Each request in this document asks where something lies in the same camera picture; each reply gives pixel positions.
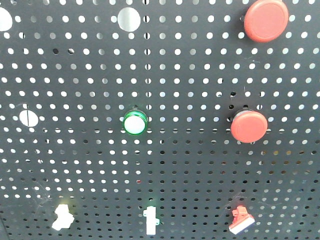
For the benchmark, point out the green lit toggle switch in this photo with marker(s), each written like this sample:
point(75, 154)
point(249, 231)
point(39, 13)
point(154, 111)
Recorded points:
point(151, 221)

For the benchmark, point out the green illuminated push button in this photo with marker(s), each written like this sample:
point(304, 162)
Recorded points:
point(135, 122)

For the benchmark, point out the yellow lit toggle switch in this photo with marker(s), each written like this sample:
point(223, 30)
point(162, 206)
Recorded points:
point(64, 218)

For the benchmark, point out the black perforated pegboard panel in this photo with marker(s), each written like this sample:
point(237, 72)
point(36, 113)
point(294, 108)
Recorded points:
point(71, 69)

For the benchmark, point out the red mushroom button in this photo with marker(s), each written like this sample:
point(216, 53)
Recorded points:
point(248, 126)
point(266, 20)

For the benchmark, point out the red toggle switch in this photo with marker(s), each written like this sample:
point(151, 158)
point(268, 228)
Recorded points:
point(241, 219)

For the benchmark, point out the lower red mushroom button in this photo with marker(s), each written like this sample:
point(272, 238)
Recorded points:
point(248, 126)

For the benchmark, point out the upper red mushroom button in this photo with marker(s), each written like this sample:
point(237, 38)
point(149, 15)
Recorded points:
point(266, 20)

